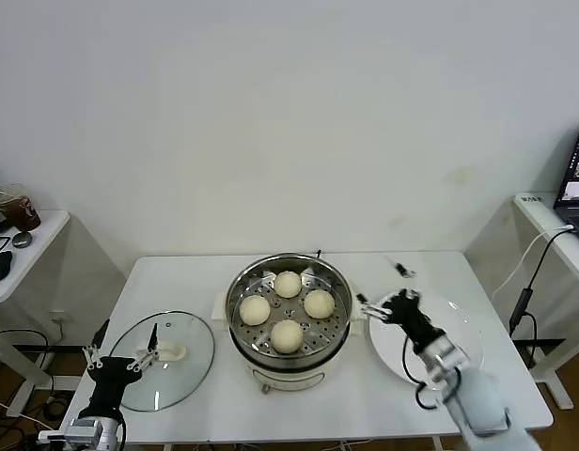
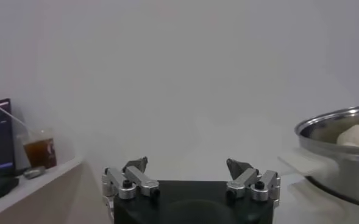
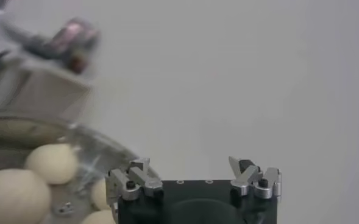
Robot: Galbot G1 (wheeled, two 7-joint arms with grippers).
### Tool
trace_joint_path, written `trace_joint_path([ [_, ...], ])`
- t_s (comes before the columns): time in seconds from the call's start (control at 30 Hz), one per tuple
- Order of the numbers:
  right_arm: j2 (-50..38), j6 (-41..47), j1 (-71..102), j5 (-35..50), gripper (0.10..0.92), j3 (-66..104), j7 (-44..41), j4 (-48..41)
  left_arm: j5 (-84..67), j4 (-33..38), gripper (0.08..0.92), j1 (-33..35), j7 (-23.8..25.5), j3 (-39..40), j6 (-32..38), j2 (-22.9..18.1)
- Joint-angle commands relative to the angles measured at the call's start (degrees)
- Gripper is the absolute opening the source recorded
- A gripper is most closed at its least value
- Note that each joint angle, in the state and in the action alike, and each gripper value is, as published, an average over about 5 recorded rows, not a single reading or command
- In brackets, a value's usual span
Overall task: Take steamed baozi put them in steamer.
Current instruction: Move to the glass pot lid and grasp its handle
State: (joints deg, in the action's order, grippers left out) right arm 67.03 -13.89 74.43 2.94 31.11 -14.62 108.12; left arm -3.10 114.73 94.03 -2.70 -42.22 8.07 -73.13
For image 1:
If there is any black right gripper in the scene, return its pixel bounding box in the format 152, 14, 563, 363
356, 256, 446, 352

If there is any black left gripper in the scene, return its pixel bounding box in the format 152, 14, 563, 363
82, 318, 160, 419

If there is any glass lid with cream handle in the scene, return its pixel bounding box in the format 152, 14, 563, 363
104, 308, 217, 413

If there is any white steamed baozi bun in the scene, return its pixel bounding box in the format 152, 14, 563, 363
269, 319, 304, 354
274, 271, 303, 300
239, 295, 272, 327
302, 289, 336, 319

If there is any stainless steel steamer basket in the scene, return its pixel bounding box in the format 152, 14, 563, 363
217, 252, 366, 362

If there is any white round ceramic plate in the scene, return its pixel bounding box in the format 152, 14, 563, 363
368, 289, 486, 391

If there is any white side table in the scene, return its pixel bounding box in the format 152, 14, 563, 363
463, 191, 579, 410
0, 208, 129, 417

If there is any cream electric cooking pot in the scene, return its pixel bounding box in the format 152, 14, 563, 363
211, 300, 368, 395

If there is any iced coffee plastic cup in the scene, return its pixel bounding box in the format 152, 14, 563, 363
0, 182, 41, 232

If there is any dark open laptop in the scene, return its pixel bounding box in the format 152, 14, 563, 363
554, 120, 579, 245

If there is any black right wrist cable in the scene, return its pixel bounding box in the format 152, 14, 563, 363
400, 335, 442, 411

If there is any black looped floor cable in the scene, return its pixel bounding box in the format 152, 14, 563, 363
0, 326, 56, 352

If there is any white laptop cable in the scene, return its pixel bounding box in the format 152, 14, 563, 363
492, 224, 577, 302

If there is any black laptop power cable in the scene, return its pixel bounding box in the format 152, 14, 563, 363
508, 227, 577, 370

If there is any tangled floor cable bundle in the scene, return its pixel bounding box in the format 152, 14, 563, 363
0, 387, 72, 451

